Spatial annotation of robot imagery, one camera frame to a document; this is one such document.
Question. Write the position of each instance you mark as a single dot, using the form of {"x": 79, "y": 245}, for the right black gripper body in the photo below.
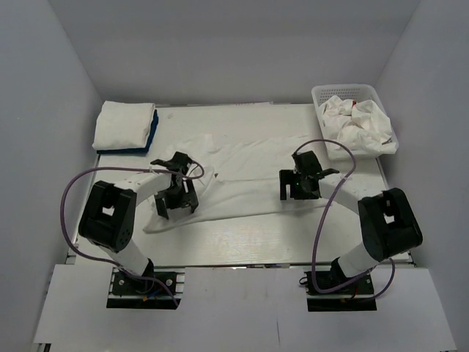
{"x": 298, "y": 191}

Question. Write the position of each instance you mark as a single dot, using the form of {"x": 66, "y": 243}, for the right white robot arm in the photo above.
{"x": 388, "y": 224}

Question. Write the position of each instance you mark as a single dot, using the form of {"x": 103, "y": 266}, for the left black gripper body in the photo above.
{"x": 176, "y": 196}

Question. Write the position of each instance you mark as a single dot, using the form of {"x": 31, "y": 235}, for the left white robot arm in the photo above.
{"x": 109, "y": 214}

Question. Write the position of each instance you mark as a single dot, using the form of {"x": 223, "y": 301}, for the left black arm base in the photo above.
{"x": 127, "y": 293}

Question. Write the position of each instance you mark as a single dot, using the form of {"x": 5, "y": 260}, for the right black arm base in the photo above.
{"x": 357, "y": 297}

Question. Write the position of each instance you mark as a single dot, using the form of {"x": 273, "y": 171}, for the white robot print t shirt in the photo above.
{"x": 235, "y": 180}

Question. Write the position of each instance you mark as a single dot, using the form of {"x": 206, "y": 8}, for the folded white t shirt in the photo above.
{"x": 122, "y": 126}

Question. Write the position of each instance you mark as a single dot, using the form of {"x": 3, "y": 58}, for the white red print t shirt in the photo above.
{"x": 359, "y": 126}

